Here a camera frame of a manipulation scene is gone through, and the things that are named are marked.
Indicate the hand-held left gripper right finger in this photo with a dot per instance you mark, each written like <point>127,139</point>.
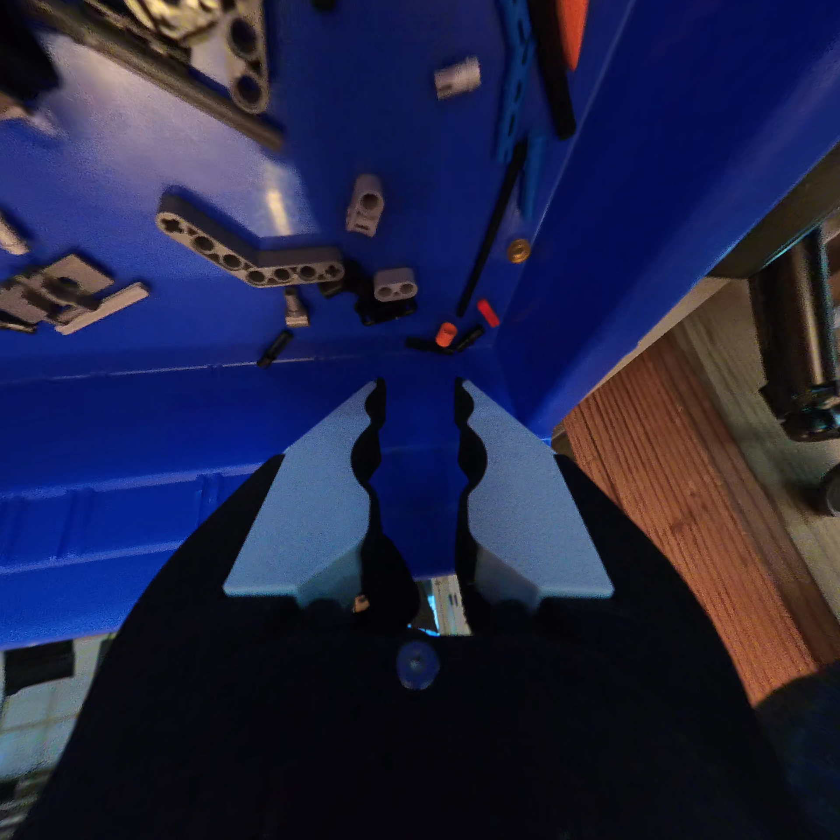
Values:
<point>544,525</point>

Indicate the black thin axle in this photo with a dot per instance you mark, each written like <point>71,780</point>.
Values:
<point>492,229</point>

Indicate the small red pin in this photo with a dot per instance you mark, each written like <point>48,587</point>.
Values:
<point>487,313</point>

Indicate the grey three-hole liftarm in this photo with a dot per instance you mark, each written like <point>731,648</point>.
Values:
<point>246,59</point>

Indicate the orange connector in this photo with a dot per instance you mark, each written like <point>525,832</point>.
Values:
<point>574,26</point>

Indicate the blue plastic parts bin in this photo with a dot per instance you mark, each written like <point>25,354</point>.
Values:
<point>131,426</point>

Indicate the small orange bushing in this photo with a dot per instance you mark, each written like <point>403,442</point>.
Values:
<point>446,333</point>

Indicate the dark grey long axle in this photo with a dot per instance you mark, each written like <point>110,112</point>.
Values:
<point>164,72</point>

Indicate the small white pin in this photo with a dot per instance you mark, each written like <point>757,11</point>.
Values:
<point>457,77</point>

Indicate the dark grey bent beam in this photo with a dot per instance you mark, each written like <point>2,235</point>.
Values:
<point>197,239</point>

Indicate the brass round nut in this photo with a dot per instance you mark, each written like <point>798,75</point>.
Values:
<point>518,249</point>

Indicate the small light grey pin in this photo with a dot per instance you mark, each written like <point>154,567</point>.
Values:
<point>13,236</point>

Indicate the black short axle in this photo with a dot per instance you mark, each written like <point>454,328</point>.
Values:
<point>554,65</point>

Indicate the light grey axle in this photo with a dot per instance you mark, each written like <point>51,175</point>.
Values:
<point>102,308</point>

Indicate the black office chair frame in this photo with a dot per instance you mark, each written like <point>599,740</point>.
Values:
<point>794,328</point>

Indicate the grey track link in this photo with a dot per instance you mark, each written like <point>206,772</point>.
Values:
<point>59,282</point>

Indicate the person's dark knit sweater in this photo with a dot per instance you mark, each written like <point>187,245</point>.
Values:
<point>807,754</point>

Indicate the grey two-hole connector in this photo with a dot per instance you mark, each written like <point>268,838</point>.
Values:
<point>364,210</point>

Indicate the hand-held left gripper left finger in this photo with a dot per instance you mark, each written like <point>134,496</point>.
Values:
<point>295,525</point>

